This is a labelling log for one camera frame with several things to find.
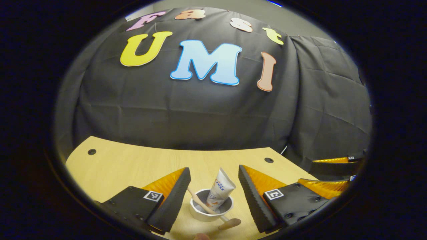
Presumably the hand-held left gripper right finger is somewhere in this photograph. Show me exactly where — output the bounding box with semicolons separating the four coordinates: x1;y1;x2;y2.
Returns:
238;164;336;234

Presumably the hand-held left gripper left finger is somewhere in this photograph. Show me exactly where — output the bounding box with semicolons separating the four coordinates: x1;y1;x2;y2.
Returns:
95;167;191;235

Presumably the beige toothbrush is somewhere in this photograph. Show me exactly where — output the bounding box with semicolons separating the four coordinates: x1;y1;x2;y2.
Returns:
187;188;219;214

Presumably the white toothpaste tube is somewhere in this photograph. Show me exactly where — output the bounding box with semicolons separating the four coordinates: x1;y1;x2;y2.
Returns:
206;168;236;211

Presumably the white cup with wooden handle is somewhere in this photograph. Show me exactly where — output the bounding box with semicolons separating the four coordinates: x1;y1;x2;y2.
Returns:
189;188;242;230

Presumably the light wooden desktop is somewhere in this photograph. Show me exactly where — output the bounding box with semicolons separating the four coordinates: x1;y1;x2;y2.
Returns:
65;136;319;240

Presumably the black backdrop cloth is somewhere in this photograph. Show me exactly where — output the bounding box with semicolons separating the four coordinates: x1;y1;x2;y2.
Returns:
53;7;372;174

